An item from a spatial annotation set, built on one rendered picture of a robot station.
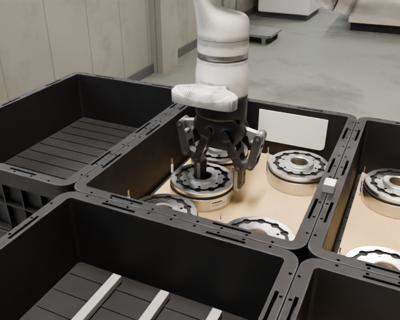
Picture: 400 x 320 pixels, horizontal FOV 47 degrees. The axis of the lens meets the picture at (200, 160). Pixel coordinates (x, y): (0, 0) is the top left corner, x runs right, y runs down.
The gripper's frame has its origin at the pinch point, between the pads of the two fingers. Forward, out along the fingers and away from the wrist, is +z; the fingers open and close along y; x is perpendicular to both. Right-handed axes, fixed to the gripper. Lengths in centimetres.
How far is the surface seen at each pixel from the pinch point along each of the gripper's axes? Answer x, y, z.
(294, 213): -1.2, -12.1, 4.0
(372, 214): -5.7, -23.0, 3.9
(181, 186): 4.0, 4.7, 0.8
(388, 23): -522, 7, 74
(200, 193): 4.5, 1.1, 0.8
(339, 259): 19.4, -21.1, -6.0
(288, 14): -558, 134, 79
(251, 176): -8.8, -2.5, 4.0
